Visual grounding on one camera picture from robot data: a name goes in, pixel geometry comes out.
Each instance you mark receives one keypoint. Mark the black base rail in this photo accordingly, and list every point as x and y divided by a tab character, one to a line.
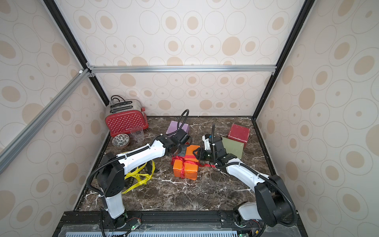
220	223

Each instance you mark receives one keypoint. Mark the orange gift box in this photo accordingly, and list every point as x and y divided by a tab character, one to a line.
189	151

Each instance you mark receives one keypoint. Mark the yellow ribbon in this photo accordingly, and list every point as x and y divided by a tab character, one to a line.
139	176

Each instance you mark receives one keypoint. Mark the black frame post left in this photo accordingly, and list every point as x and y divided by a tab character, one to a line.
56	14

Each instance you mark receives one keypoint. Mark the diagonal aluminium bar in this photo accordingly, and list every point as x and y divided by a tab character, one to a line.
27	134

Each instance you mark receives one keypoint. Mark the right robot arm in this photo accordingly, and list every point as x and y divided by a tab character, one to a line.
273	204

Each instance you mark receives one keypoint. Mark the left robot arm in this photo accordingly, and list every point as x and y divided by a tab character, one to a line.
108	178

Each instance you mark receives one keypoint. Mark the patterned ceramic bowl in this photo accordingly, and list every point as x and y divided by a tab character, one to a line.
121	140

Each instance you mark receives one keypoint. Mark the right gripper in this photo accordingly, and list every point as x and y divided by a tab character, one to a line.
204	151

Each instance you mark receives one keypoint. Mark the dark red gift box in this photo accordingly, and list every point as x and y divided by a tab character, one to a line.
239	133

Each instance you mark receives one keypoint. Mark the black frame post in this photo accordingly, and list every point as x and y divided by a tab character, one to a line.
56	14
300	20

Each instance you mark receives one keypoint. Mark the green gift box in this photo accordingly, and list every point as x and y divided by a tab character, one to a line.
233	147

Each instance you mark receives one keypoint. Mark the red ribbon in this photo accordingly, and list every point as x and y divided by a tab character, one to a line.
186	167

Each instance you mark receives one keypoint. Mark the purple gift box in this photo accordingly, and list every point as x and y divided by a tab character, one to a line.
173	127

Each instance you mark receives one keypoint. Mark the red polka dot toaster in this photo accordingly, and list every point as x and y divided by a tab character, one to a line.
123	115

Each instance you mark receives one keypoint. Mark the horizontal aluminium bar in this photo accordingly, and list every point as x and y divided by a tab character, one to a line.
183	69

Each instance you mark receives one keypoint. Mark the black frame post right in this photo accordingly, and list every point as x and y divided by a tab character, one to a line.
300	20

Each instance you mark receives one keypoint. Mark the clear plastic cup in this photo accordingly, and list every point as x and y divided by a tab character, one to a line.
137	133

